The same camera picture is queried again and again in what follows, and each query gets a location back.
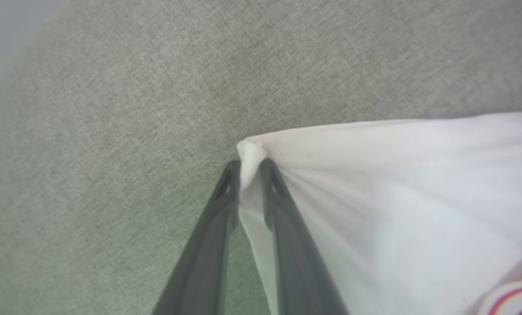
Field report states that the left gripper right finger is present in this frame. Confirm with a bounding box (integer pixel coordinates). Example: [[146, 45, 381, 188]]
[[261, 158, 349, 315]]

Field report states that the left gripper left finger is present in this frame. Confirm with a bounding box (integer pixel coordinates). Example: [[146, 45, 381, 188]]
[[152, 160, 241, 315]]

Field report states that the red white basketball jersey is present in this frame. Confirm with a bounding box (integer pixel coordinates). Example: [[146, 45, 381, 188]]
[[237, 112, 522, 315]]

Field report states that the grey fabric sofa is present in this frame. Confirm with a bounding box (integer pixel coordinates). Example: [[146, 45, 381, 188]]
[[0, 0, 522, 315]]

